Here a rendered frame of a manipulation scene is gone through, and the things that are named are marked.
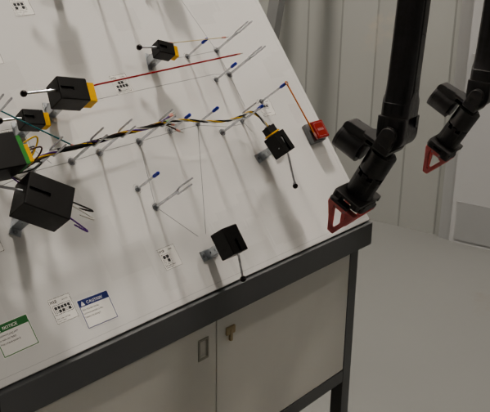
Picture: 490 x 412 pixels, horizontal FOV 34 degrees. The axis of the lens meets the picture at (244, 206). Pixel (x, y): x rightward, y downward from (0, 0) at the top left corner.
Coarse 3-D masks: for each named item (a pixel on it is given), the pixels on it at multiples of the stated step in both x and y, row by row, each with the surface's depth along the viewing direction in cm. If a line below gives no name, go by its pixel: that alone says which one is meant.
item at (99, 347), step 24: (336, 240) 208; (360, 240) 218; (288, 264) 194; (312, 264) 202; (240, 288) 181; (264, 288) 188; (168, 312) 167; (192, 312) 170; (216, 312) 176; (120, 336) 157; (144, 336) 160; (168, 336) 166; (72, 360) 147; (96, 360) 152; (120, 360) 157; (24, 384) 140; (48, 384) 144; (72, 384) 148; (0, 408) 137; (24, 408) 141
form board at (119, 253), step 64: (0, 0) 170; (64, 0) 182; (128, 0) 195; (192, 0) 210; (256, 0) 228; (64, 64) 174; (128, 64) 187; (256, 64) 216; (0, 128) 158; (64, 128) 167; (128, 128) 179; (192, 128) 191; (256, 128) 206; (0, 192) 152; (128, 192) 172; (192, 192) 183; (256, 192) 197; (320, 192) 212; (0, 256) 147; (64, 256) 155; (128, 256) 165; (192, 256) 176; (256, 256) 188; (0, 320) 142; (128, 320) 159; (0, 384) 138
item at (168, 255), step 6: (168, 246) 172; (162, 252) 171; (168, 252) 172; (174, 252) 173; (162, 258) 170; (168, 258) 171; (174, 258) 172; (180, 258) 173; (168, 264) 171; (174, 264) 172; (180, 264) 173; (168, 270) 170
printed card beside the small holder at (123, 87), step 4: (112, 76) 182; (116, 76) 183; (120, 76) 183; (124, 76) 184; (120, 80) 183; (124, 80) 184; (116, 84) 182; (120, 84) 182; (124, 84) 183; (128, 84) 184; (116, 88) 181; (120, 88) 182; (124, 88) 183; (128, 88) 183; (132, 88) 184; (120, 92) 181; (124, 92) 182; (128, 92) 183
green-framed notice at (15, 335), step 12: (0, 324) 142; (12, 324) 143; (24, 324) 145; (0, 336) 141; (12, 336) 142; (24, 336) 144; (36, 336) 145; (0, 348) 140; (12, 348) 141; (24, 348) 143
